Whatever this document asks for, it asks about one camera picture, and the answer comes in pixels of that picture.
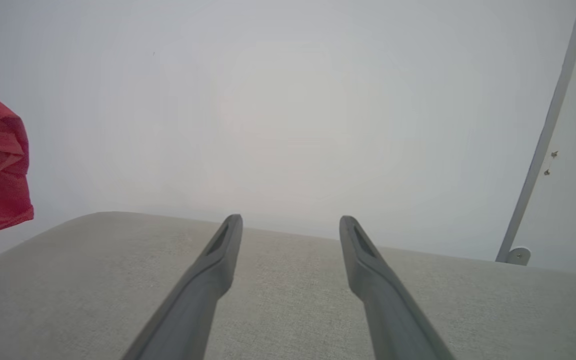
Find white round strip foot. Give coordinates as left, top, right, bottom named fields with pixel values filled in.
left=507, top=247, right=532, bottom=267

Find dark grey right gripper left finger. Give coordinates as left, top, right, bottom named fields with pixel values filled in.
left=120, top=214, right=244, bottom=360

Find grey metal pole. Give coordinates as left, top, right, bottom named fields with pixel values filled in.
left=495, top=0, right=576, bottom=263

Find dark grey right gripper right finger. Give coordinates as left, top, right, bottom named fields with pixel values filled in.
left=338, top=215, right=457, bottom=360

